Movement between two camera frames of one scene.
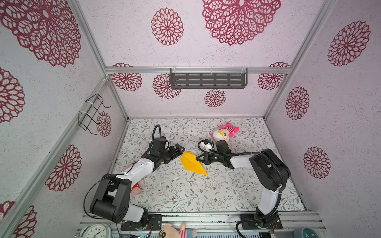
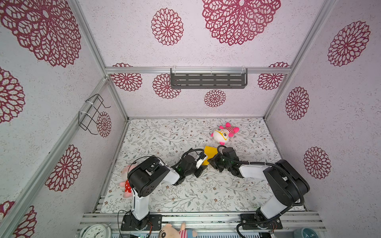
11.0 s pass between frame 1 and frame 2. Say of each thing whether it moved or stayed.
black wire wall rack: stayed
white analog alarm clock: stayed
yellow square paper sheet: moved
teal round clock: stayed
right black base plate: stayed
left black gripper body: moved
